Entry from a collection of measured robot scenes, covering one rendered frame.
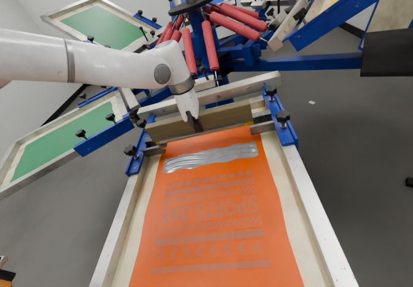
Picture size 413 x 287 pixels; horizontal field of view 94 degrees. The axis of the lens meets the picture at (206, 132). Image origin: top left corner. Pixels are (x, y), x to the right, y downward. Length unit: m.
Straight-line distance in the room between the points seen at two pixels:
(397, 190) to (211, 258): 1.50
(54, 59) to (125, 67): 0.12
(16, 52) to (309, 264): 0.67
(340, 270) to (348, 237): 1.10
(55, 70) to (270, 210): 0.57
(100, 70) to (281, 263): 0.56
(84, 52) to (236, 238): 0.54
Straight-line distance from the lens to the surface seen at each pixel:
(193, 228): 0.60
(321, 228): 0.52
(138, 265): 0.64
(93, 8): 2.40
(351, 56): 1.22
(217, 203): 0.60
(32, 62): 0.46
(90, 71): 0.47
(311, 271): 0.53
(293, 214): 0.57
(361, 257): 1.58
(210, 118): 0.65
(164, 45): 0.55
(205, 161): 0.70
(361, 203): 1.72
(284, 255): 0.53
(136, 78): 0.45
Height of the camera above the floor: 1.47
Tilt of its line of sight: 40 degrees down
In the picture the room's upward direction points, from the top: 23 degrees counter-clockwise
